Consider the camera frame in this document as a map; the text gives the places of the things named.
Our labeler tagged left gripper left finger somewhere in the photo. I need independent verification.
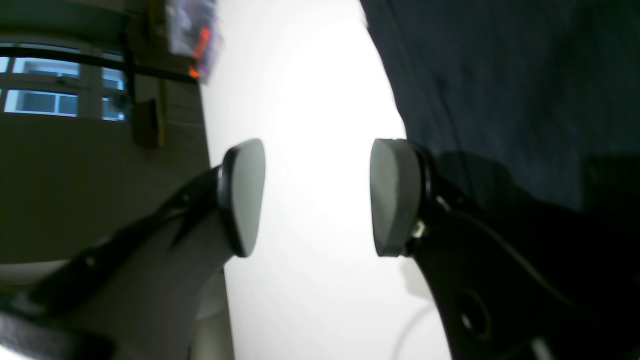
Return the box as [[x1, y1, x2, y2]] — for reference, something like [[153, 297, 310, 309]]
[[1, 138, 266, 360]]

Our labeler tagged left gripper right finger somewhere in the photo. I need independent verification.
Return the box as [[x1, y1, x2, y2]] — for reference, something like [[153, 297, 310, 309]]
[[370, 139, 639, 360]]

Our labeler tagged black T-shirt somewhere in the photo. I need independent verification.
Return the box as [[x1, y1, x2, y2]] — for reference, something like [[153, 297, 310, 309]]
[[361, 0, 640, 214]]

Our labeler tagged orange-edged circuit board case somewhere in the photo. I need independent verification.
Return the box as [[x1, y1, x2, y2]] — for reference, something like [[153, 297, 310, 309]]
[[165, 0, 221, 84]]

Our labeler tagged window with white frame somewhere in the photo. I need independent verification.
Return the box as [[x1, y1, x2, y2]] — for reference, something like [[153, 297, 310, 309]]
[[1, 55, 130, 122]]

